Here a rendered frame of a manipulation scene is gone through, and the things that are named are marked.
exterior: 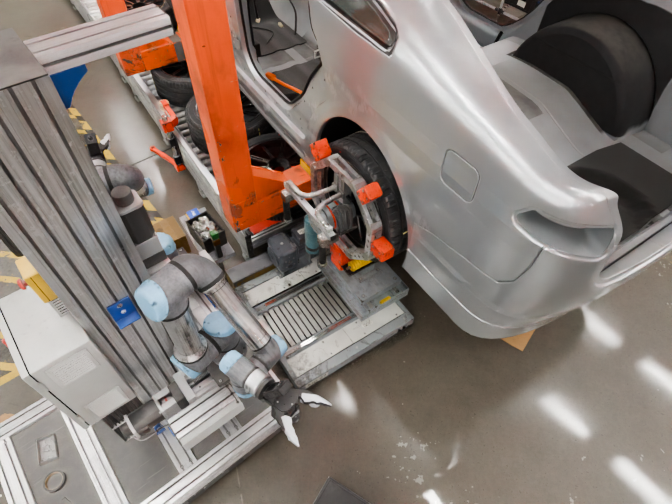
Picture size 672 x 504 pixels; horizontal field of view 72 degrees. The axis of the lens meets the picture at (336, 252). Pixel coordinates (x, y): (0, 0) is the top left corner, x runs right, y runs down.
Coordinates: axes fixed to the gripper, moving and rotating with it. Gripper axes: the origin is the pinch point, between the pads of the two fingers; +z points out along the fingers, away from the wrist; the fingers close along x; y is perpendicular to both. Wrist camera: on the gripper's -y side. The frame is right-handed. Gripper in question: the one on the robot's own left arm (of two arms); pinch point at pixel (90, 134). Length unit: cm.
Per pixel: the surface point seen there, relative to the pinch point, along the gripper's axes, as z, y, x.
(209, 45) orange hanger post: -18, -46, 51
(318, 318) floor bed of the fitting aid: -65, 106, 97
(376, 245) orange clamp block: -85, 21, 107
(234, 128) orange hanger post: -17, -5, 61
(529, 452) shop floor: -182, 102, 167
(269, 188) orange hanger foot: -13, 40, 81
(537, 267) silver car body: -146, -27, 124
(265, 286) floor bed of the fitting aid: -30, 107, 75
